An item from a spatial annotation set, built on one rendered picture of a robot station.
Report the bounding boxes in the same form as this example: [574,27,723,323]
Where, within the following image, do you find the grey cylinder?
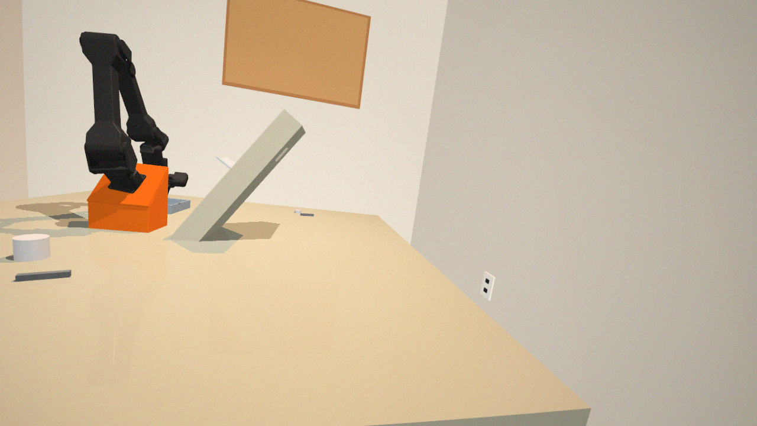
[12,234,50,262]

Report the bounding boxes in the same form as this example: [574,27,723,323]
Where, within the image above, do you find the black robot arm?
[79,31,169,193]

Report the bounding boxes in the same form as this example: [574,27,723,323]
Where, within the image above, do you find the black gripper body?
[143,159,188,187]

